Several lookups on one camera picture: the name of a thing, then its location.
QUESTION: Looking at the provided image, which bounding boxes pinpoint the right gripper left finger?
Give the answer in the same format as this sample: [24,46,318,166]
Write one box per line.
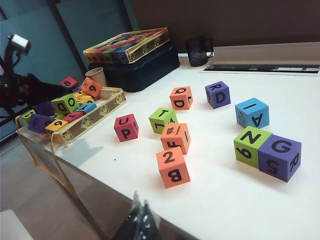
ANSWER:
[116,190,143,240]

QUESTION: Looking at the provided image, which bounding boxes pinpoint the red block 8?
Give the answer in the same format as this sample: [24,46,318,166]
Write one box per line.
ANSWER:
[59,76,80,90]

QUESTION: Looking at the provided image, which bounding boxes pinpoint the clear bag beige straps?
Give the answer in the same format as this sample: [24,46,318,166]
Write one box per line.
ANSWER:
[14,117,81,201]

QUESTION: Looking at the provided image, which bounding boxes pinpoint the orange block Q D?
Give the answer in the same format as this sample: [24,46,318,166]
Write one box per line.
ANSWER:
[169,86,194,111]

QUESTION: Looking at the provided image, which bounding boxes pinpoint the orange block F 3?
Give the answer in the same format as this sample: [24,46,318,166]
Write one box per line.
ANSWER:
[160,122,192,155]

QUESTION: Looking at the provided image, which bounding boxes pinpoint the dark blue hard case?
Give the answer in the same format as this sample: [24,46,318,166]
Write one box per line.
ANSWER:
[87,44,181,94]

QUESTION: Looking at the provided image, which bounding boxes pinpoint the brown paper cup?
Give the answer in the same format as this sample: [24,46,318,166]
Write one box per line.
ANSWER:
[85,67,107,87]

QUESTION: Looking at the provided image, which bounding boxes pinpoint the grey-brown desk partition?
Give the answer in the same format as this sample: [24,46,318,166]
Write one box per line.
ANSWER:
[130,0,320,55]

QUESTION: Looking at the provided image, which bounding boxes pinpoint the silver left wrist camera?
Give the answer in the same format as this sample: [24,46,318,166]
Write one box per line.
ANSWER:
[9,34,32,56]

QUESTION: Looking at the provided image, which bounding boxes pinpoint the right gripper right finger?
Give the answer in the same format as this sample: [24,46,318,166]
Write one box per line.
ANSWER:
[138,199,162,240]

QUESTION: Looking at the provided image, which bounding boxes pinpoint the yellow foam block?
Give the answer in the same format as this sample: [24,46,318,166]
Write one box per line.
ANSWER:
[74,89,96,107]

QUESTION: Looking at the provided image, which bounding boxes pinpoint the orange block 6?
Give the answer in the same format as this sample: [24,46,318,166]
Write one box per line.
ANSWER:
[80,76,104,98]

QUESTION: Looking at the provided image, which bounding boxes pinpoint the green block O D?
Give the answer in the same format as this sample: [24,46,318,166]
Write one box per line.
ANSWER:
[51,93,81,115]

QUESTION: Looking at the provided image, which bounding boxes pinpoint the red block T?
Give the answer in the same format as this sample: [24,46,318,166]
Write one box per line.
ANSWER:
[61,110,86,123]

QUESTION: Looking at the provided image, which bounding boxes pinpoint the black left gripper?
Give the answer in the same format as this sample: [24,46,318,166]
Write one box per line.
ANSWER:
[0,71,74,109]

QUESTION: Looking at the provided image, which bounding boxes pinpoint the blue block I A fish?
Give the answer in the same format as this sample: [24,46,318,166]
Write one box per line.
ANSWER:
[234,97,270,130]

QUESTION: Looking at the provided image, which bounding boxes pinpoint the blue block Y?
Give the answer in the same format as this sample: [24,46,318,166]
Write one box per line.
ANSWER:
[76,102,98,115]

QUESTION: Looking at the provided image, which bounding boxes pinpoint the purple block G R 5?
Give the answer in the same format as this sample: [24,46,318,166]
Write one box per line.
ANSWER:
[257,133,303,184]

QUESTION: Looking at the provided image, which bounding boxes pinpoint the beige tray gold print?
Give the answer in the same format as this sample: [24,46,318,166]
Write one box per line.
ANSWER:
[14,86,128,148]

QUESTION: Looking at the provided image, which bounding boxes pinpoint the green block T L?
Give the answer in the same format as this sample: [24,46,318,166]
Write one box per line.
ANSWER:
[148,107,179,135]

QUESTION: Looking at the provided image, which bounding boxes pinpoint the green foam block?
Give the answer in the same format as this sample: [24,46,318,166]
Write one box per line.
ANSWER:
[20,109,36,121]

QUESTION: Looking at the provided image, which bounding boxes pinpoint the green block N 9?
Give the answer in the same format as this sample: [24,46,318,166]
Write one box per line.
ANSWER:
[233,125,274,170]

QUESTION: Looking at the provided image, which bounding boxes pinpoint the purple block R D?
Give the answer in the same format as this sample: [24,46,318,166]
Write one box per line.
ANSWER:
[204,81,231,110]

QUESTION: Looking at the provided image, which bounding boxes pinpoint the black mug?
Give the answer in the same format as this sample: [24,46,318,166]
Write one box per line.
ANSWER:
[185,36,215,68]

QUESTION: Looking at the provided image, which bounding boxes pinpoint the red block U P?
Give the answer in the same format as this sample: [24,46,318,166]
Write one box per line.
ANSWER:
[113,113,140,143]

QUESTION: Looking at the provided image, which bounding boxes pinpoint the orange block 2 B C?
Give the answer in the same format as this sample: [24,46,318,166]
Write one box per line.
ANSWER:
[155,146,192,189]

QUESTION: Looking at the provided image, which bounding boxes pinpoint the beige cable rail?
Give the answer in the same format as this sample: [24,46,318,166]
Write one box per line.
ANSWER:
[199,41,320,76]

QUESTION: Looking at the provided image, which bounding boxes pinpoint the yellow patterned box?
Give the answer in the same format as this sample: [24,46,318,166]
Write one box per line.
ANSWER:
[82,26,171,65]

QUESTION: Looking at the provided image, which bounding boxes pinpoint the yellow block 6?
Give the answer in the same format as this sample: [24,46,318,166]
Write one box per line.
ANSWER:
[44,119,70,134]

